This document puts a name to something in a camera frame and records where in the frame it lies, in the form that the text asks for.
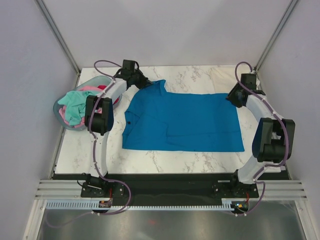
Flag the right aluminium frame post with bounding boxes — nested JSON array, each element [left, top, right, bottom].
[[254, 0, 300, 73]]

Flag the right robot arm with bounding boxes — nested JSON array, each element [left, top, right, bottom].
[[226, 73, 296, 197]]

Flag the white slotted cable duct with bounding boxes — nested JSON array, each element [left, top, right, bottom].
[[45, 199, 248, 211]]

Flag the left aluminium frame post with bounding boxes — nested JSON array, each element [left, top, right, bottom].
[[34, 0, 81, 76]]

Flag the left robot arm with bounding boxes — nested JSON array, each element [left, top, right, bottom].
[[84, 59, 153, 179]]

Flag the folded cream t-shirt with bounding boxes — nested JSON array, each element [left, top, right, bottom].
[[209, 65, 237, 94]]

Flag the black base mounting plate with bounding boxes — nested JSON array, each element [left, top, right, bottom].
[[80, 173, 259, 207]]

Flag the aluminium rail profile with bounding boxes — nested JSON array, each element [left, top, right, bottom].
[[35, 180, 307, 200]]

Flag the grey plastic laundry basket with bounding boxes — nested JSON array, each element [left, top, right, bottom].
[[53, 75, 127, 131]]

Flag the pink t-shirt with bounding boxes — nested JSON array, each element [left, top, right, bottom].
[[62, 85, 103, 129]]

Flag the red t-shirt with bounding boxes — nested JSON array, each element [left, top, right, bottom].
[[98, 85, 107, 90]]

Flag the teal t-shirt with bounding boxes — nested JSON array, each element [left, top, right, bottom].
[[58, 91, 92, 127]]

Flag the blue t-shirt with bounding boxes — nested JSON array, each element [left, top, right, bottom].
[[122, 80, 245, 153]]

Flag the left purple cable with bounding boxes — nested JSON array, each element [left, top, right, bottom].
[[46, 59, 133, 228]]

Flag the aluminium frame post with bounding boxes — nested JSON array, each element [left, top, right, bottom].
[[254, 0, 300, 73], [34, 0, 81, 76]]

